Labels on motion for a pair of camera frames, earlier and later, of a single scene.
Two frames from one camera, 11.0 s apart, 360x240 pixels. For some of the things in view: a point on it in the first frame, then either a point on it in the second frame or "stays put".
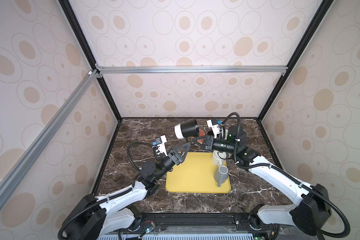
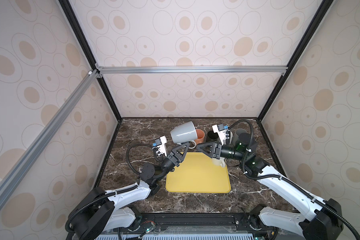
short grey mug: x=221 y=174 → x=185 y=133
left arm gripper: x=173 y=157 stays put
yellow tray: x=195 y=172 stays put
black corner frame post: x=73 y=19 stays put
